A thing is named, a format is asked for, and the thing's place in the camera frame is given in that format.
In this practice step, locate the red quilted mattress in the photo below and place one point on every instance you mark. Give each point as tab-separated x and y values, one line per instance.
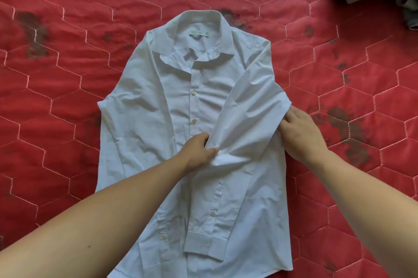
49	91

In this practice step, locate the person's right hand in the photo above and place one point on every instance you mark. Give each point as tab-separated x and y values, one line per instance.
303	137

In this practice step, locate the white button shirt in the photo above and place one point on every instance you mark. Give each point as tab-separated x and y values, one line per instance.
156	91

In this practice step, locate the person's left hand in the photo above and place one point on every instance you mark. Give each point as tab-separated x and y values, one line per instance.
196	152

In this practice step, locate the person's left forearm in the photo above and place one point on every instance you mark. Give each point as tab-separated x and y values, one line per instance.
91	222

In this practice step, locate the person's right forearm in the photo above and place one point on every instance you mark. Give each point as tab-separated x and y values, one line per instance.
369	206

